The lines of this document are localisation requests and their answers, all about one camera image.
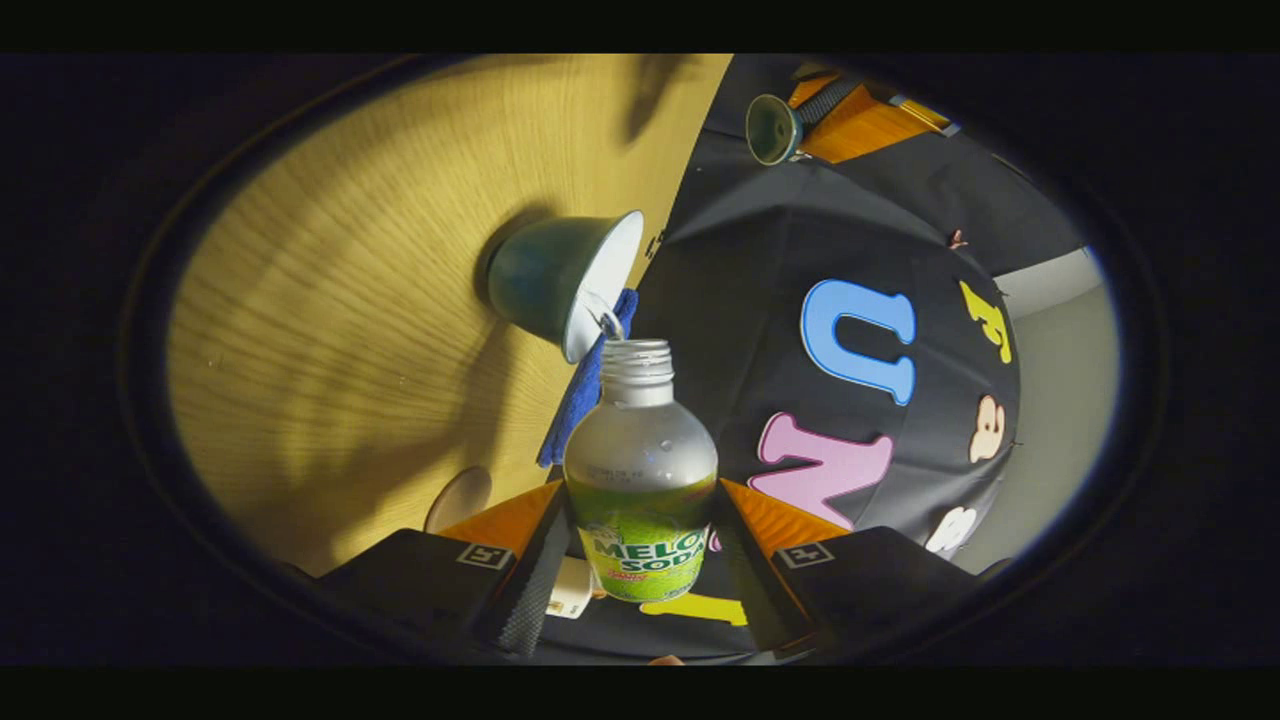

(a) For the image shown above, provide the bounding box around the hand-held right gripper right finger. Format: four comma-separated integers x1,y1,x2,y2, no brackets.
712,478,986,656

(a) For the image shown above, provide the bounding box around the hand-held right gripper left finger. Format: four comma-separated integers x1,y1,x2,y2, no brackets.
320,480,573,658

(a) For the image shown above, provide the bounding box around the teal teacup lid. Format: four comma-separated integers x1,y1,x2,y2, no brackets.
745,93,804,167

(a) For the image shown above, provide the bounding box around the round brown coaster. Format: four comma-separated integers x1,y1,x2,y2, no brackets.
424,466,493,534

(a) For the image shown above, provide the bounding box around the silver green label water bottle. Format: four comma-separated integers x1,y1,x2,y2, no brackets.
563,339,719,604

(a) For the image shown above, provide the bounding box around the teal teacup white inside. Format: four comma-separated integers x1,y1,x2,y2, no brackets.
487,209,646,364

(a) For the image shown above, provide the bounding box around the white toaster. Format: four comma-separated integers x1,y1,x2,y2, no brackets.
545,556,596,619

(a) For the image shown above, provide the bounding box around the blue folded towel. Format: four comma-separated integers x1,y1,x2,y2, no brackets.
537,288,641,469

